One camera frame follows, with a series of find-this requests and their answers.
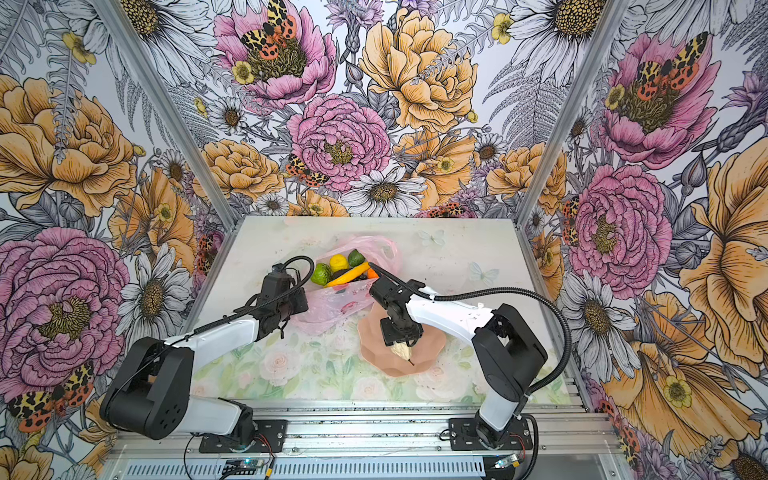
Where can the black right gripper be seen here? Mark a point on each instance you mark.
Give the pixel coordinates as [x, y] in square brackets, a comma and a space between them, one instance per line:
[389, 337]

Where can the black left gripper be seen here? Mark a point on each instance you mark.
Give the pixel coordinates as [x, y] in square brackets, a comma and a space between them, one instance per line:
[301, 307]

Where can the pale fake garlic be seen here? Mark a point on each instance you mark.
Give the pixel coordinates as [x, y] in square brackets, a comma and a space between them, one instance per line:
[403, 351]

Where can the pink printed plastic bag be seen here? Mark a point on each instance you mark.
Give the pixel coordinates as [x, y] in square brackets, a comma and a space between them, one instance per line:
[331, 306]

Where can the yellow fake lemon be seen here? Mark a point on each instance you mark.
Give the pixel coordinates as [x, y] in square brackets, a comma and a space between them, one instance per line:
[338, 263]

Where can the dark green fake avocado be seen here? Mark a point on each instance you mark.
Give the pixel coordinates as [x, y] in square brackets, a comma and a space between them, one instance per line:
[355, 258]

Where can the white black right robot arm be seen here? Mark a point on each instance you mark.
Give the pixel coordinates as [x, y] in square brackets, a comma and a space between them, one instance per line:
[508, 351]

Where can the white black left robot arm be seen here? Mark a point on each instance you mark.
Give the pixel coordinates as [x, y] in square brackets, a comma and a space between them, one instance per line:
[152, 393]

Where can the yellow fake banana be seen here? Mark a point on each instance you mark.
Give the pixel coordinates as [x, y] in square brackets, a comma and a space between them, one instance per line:
[349, 275]

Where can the pink round plate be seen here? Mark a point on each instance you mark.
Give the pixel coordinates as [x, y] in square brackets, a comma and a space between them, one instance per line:
[398, 360]

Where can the green circuit board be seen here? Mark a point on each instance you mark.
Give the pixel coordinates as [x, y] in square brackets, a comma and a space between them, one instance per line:
[245, 467]

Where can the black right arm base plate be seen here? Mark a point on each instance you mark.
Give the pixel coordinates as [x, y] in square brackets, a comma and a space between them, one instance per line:
[473, 434]

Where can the aluminium front rail frame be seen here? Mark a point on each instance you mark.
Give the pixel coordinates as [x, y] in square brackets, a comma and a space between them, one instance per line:
[355, 439]

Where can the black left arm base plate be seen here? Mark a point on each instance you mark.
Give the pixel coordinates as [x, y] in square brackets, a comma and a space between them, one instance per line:
[261, 436]

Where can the aluminium left corner post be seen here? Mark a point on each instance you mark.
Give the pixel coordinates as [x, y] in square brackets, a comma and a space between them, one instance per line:
[128, 42]

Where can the aluminium corner post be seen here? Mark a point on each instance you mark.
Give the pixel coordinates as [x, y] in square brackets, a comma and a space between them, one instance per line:
[128, 42]
[599, 48]

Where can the aluminium right corner post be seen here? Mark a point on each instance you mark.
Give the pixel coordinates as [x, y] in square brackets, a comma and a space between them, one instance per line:
[599, 48]

